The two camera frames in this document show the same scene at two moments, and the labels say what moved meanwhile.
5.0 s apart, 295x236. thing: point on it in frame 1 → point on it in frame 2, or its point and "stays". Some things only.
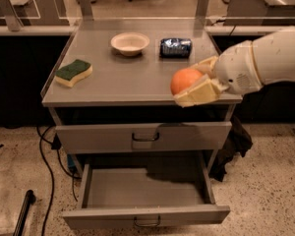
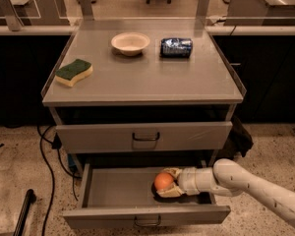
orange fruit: (183, 78) → (163, 181)
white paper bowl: (130, 43) stays
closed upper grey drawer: (144, 137) stays
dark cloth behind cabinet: (237, 141) stays
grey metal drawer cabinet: (144, 113) stays
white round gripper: (236, 68) → (188, 181)
